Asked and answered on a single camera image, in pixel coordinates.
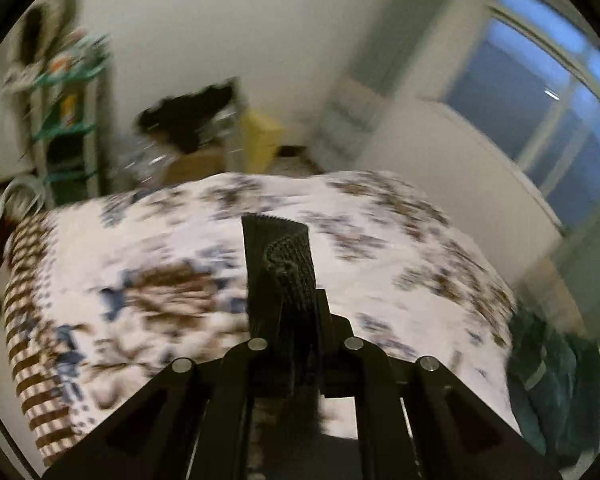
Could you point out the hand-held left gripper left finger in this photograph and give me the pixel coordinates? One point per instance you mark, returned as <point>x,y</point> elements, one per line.
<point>266,357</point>

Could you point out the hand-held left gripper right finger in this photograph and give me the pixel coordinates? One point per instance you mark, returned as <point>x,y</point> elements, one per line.
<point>337,360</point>

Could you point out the dark knitted small garment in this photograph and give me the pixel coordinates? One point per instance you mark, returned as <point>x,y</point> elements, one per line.
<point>290,270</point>

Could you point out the floral printed blanket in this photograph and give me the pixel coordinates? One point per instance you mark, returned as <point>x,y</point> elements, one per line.
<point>170,240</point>

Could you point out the cardboard box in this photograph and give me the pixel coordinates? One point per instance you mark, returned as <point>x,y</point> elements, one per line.
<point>197,167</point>

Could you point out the yellow box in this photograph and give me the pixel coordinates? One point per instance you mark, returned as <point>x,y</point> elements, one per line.
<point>262,142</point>

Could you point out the teal cloth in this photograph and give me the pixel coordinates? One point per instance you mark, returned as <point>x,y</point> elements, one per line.
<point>560,385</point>

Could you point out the clear plastic bag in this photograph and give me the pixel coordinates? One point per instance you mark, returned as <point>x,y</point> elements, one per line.
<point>142,162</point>

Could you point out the white radiator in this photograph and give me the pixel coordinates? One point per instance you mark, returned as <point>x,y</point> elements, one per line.
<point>347,125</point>

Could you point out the black cloth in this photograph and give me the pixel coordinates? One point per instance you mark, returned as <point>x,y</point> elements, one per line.
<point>190,115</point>

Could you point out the white round hoop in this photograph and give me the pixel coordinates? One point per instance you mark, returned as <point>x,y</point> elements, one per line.
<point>15,192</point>

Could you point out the green shelf rack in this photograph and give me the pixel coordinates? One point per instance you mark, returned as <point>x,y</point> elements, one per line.
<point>72,125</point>

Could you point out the window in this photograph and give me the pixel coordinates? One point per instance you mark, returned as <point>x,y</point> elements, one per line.
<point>540,110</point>

